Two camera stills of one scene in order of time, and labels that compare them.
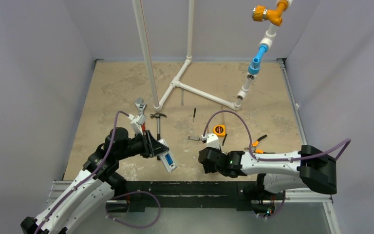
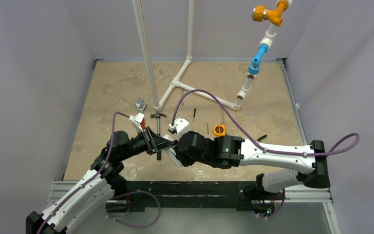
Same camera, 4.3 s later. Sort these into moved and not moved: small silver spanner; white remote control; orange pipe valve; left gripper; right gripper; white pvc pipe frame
Moved: white remote control; right gripper
Not moved: orange pipe valve; white pvc pipe frame; small silver spanner; left gripper
